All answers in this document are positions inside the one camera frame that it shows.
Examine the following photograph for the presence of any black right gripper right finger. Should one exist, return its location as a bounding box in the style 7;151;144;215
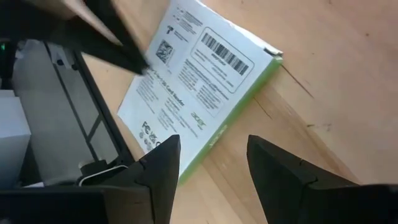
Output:
246;134;361;224

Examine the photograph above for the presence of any white card reader box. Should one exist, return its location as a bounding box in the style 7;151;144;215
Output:
117;0;284;185

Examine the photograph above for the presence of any black and grey device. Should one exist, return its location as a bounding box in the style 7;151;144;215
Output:
43;40;137;187

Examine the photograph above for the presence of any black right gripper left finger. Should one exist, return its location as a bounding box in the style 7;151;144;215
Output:
102;134;182;224

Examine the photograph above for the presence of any white box under table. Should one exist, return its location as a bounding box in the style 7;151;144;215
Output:
0;90;32;190

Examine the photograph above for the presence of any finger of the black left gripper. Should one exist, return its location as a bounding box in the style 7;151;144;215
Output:
49;18;147;75
85;0;149;72

